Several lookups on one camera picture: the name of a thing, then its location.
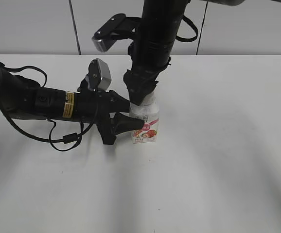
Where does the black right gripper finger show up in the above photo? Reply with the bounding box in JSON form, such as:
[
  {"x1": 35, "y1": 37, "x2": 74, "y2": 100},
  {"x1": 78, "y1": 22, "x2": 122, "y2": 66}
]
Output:
[
  {"x1": 123, "y1": 77, "x2": 153, "y2": 105},
  {"x1": 150, "y1": 79, "x2": 159, "y2": 93}
]

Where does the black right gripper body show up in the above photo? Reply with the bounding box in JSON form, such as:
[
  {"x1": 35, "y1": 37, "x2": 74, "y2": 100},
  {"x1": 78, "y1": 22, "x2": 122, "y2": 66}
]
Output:
[{"x1": 123, "y1": 41, "x2": 172, "y2": 84}]

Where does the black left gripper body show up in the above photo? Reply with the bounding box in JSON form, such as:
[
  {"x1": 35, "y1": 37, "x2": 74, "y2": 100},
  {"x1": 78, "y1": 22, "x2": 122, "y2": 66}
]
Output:
[{"x1": 73, "y1": 79, "x2": 117, "y2": 145}]

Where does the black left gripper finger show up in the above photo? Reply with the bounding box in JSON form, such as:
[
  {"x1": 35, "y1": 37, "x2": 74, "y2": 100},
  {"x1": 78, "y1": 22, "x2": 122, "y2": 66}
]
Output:
[
  {"x1": 111, "y1": 113, "x2": 143, "y2": 135},
  {"x1": 110, "y1": 90, "x2": 130, "y2": 113}
]

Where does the white yili yogurt bottle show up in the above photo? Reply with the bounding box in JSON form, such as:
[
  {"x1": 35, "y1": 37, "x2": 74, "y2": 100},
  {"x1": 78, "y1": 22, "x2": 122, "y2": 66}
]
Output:
[{"x1": 129, "y1": 92, "x2": 159, "y2": 144}]

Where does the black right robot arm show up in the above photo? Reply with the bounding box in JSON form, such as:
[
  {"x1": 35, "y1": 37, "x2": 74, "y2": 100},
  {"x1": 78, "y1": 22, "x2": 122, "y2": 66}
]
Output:
[{"x1": 123, "y1": 0, "x2": 199, "y2": 105}]

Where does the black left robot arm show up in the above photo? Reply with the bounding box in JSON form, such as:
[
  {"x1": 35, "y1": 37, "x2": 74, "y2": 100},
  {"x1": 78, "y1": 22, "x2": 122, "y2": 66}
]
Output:
[{"x1": 0, "y1": 58, "x2": 144, "y2": 145}]

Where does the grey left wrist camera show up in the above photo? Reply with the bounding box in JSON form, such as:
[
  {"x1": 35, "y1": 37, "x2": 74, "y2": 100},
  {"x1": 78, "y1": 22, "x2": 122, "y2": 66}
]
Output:
[{"x1": 85, "y1": 58, "x2": 112, "y2": 91}]

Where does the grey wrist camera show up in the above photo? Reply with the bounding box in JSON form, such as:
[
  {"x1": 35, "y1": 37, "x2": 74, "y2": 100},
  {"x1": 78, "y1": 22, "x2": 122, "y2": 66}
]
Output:
[
  {"x1": 85, "y1": 58, "x2": 112, "y2": 91},
  {"x1": 92, "y1": 13, "x2": 141, "y2": 52}
]

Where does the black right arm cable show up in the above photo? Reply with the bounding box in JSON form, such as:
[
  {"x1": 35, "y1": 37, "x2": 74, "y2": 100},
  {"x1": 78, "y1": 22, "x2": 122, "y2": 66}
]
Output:
[{"x1": 176, "y1": 14, "x2": 199, "y2": 43}]

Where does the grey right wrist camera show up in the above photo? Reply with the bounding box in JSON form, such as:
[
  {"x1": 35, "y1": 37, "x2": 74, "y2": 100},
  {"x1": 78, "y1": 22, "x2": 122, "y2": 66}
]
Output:
[{"x1": 92, "y1": 13, "x2": 141, "y2": 52}]

